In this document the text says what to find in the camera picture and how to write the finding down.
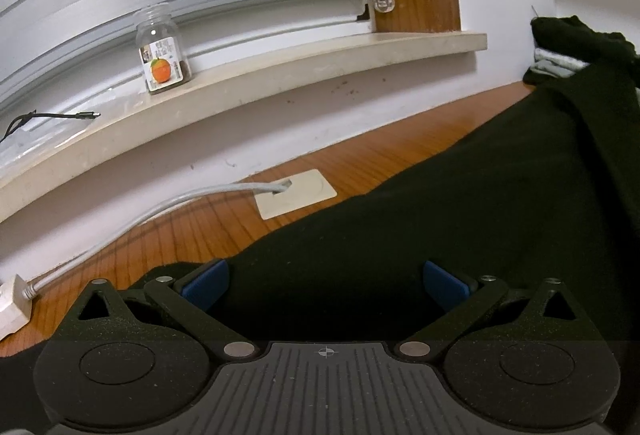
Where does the black garment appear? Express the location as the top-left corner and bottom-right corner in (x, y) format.
(522, 68), (556, 88)
(0, 60), (640, 435)
(531, 15), (640, 76)

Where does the white power strip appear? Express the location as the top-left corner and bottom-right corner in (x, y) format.
(0, 274), (36, 341)

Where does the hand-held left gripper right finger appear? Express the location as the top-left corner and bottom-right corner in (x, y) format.
(394, 259), (595, 361)

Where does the thin black cable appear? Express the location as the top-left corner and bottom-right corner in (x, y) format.
(0, 110), (102, 143)

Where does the clear plastic wrapper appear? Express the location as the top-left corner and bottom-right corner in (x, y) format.
(0, 95), (146, 171)

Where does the folded black garment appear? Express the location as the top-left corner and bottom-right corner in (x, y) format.
(531, 15), (640, 76)
(522, 68), (556, 88)

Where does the glass jar with orange label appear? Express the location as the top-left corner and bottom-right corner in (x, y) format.
(136, 2), (192, 96)

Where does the beige cable outlet plate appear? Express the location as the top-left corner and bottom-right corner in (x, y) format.
(254, 169), (337, 221)

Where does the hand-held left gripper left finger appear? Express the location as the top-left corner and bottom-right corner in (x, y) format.
(66, 258), (262, 361)

